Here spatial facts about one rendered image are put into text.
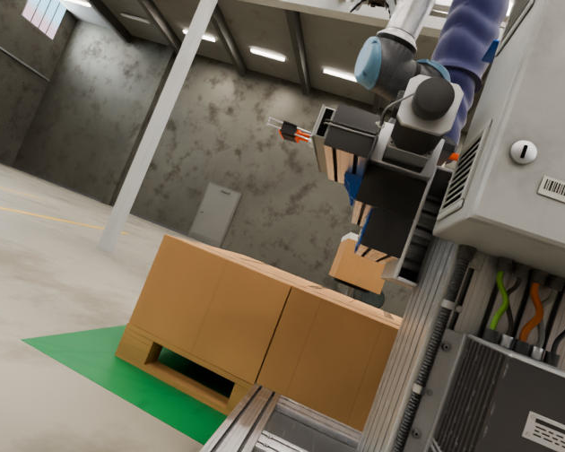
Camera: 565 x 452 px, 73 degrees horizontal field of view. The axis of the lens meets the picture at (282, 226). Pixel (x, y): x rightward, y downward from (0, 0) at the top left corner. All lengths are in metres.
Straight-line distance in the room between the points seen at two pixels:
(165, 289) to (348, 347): 0.77
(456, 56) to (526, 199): 1.36
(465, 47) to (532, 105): 1.31
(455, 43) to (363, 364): 1.33
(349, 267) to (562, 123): 2.77
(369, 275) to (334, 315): 1.83
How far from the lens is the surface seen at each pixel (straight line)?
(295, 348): 1.49
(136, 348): 1.75
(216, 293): 1.57
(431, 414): 0.72
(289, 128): 1.76
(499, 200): 0.51
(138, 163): 4.39
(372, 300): 6.61
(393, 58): 1.09
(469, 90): 1.82
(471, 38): 1.89
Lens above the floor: 0.64
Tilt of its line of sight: 4 degrees up
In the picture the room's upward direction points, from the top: 21 degrees clockwise
